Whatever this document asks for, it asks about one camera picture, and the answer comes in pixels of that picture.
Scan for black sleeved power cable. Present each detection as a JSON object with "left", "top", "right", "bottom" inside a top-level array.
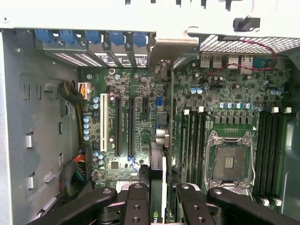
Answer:
[{"left": 58, "top": 81, "right": 85, "bottom": 146}]

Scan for black short PCIe expansion slot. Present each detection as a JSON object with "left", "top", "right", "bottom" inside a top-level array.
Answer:
[{"left": 142, "top": 96, "right": 150, "bottom": 116}]

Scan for white power connector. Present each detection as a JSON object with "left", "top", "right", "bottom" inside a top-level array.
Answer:
[{"left": 78, "top": 82, "right": 92, "bottom": 101}]

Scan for black long PCIe expansion slot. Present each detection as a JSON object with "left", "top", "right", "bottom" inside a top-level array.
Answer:
[
  {"left": 127, "top": 96, "right": 137, "bottom": 165},
  {"left": 113, "top": 96, "right": 123, "bottom": 157}
]

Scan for installed RAM stick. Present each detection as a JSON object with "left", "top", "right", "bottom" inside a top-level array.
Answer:
[{"left": 181, "top": 109, "right": 192, "bottom": 188}]

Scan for open black PC case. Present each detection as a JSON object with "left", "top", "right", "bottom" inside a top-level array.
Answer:
[{"left": 0, "top": 0, "right": 300, "bottom": 225}]

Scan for empty black RAM slot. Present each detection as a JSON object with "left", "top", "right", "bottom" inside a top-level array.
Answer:
[
  {"left": 273, "top": 110, "right": 287, "bottom": 203},
  {"left": 254, "top": 111, "right": 267, "bottom": 200},
  {"left": 267, "top": 111, "right": 279, "bottom": 202},
  {"left": 260, "top": 111, "right": 272, "bottom": 200}
]

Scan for CPU socket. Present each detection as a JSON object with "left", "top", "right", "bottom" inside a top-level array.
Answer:
[{"left": 206, "top": 130, "right": 256, "bottom": 188}]

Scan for socket locking lever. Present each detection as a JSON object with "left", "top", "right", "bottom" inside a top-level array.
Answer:
[
  {"left": 248, "top": 137, "right": 257, "bottom": 182},
  {"left": 205, "top": 137, "right": 214, "bottom": 186}
]

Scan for metal socket cover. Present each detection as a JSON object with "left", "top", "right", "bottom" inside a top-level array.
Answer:
[{"left": 210, "top": 180, "right": 253, "bottom": 195}]

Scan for coloured power wire bundle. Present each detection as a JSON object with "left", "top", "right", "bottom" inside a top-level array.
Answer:
[{"left": 60, "top": 145, "right": 93, "bottom": 203}]

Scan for green motherboard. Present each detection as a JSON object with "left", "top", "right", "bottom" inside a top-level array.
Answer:
[{"left": 78, "top": 53, "right": 293, "bottom": 211}]

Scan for white PCI expansion slot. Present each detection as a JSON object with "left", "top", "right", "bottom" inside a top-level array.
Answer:
[{"left": 100, "top": 93, "right": 109, "bottom": 152}]

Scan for red black twisted wire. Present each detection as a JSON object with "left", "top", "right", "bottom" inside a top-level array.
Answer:
[{"left": 201, "top": 39, "right": 278, "bottom": 83}]

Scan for blue PCIe expansion slot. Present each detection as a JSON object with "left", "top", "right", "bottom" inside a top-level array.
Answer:
[{"left": 154, "top": 96, "right": 166, "bottom": 129}]

